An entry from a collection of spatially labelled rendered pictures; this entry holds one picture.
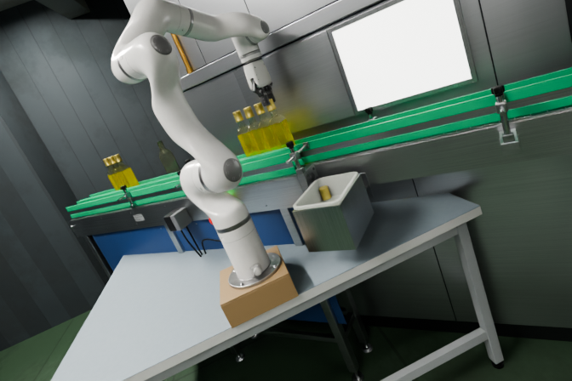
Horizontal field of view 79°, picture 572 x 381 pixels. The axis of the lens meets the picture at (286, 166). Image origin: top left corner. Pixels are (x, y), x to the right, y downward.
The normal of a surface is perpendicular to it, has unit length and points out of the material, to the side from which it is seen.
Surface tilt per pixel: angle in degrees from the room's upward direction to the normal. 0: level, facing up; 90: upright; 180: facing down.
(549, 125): 90
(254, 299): 90
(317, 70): 90
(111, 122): 90
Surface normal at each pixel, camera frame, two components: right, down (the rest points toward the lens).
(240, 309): 0.20, 0.18
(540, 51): -0.45, 0.40
